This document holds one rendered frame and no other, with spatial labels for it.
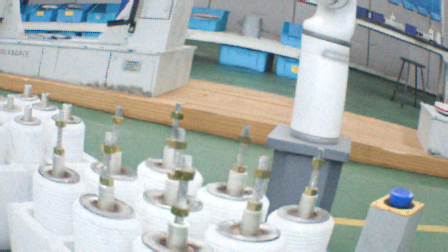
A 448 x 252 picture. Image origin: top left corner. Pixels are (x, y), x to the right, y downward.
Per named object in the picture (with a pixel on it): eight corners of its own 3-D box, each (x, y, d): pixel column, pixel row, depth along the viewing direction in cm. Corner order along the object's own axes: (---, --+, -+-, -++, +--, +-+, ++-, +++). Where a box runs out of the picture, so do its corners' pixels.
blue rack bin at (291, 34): (285, 43, 568) (287, 21, 564) (325, 53, 561) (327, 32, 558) (277, 43, 520) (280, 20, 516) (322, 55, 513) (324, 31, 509)
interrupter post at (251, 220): (258, 238, 73) (265, 213, 72) (237, 236, 73) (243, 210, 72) (257, 232, 75) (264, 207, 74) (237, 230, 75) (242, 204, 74)
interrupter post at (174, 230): (170, 242, 66) (172, 216, 66) (191, 249, 65) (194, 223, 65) (161, 247, 64) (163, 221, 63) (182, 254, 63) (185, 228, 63)
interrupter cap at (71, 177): (63, 189, 74) (63, 184, 74) (29, 172, 77) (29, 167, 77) (89, 181, 81) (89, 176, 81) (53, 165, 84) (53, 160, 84)
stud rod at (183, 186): (171, 226, 64) (179, 154, 63) (178, 226, 65) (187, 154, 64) (178, 230, 63) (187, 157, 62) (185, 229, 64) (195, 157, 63)
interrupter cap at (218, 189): (193, 189, 90) (193, 184, 89) (230, 184, 95) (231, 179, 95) (237, 206, 85) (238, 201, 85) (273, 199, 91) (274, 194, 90)
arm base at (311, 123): (292, 128, 117) (304, 33, 114) (339, 138, 115) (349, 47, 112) (285, 137, 108) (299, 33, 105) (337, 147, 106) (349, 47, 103)
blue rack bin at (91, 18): (101, 21, 601) (107, 3, 598) (132, 22, 594) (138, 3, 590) (83, 23, 553) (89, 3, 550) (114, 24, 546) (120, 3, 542)
